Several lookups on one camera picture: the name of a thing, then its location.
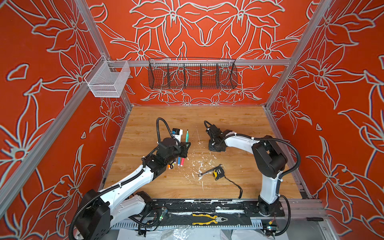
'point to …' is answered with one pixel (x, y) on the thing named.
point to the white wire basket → (106, 78)
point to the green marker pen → (187, 136)
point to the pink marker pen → (182, 162)
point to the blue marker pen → (179, 161)
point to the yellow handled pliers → (216, 219)
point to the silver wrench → (200, 174)
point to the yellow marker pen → (173, 164)
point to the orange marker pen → (169, 166)
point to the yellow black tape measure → (218, 173)
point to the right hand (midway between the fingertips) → (210, 147)
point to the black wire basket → (192, 73)
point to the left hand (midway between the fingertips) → (189, 142)
